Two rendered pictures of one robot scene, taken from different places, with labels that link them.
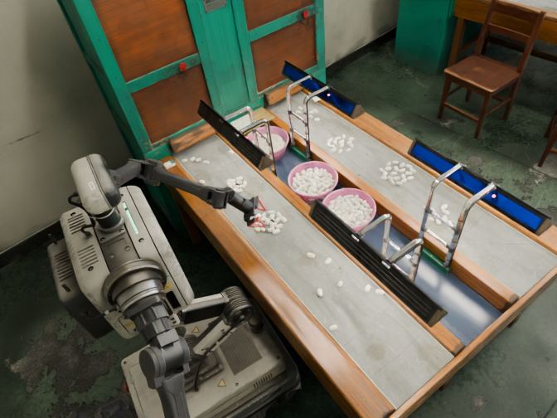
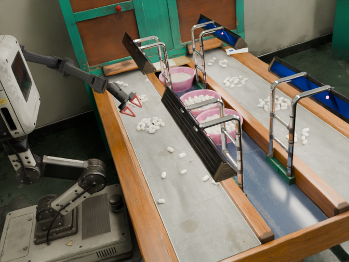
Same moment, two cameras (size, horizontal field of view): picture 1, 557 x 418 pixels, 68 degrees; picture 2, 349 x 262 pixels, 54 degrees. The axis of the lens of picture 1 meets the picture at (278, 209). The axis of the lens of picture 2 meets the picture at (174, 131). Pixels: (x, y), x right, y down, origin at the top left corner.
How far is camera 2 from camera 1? 0.78 m
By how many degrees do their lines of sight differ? 18
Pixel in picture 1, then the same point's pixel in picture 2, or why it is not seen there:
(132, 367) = (12, 218)
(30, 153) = not seen: hidden behind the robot
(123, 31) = not seen: outside the picture
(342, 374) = (148, 234)
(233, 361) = (86, 229)
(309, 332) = (138, 199)
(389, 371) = (193, 243)
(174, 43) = not seen: outside the picture
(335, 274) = (184, 166)
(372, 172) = (252, 102)
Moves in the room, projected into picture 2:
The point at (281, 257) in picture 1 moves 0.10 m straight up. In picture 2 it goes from (147, 148) to (143, 133)
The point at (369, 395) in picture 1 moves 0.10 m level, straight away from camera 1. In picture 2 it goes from (163, 254) to (178, 235)
